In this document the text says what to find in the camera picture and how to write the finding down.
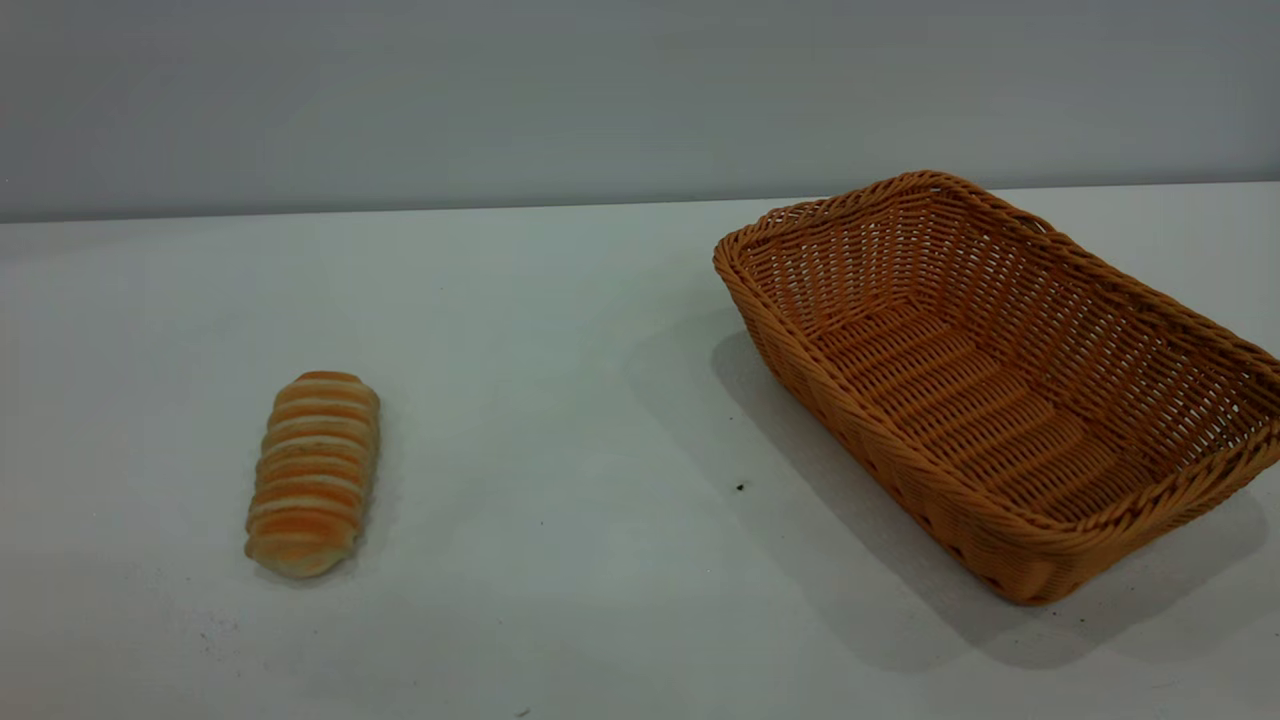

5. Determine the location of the striped orange bread roll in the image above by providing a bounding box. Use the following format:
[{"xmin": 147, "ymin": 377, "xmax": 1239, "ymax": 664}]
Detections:
[{"xmin": 244, "ymin": 371, "xmax": 382, "ymax": 579}]

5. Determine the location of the orange woven wicker basket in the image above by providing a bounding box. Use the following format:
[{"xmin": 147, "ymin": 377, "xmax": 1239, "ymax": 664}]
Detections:
[{"xmin": 712, "ymin": 170, "xmax": 1280, "ymax": 606}]

